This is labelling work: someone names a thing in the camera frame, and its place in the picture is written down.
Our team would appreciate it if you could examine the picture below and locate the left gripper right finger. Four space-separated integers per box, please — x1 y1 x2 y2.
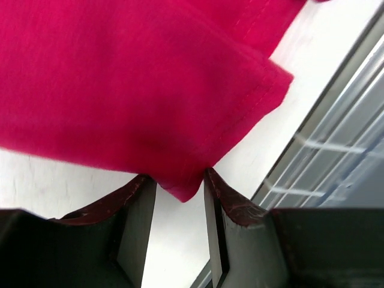
203 168 383 287

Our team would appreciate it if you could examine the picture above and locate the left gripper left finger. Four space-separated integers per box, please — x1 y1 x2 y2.
1 175 157 287

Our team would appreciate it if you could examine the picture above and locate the pink t shirt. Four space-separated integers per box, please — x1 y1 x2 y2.
1 1 304 202

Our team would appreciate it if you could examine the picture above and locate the aluminium frame rail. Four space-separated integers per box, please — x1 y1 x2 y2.
193 7 383 287

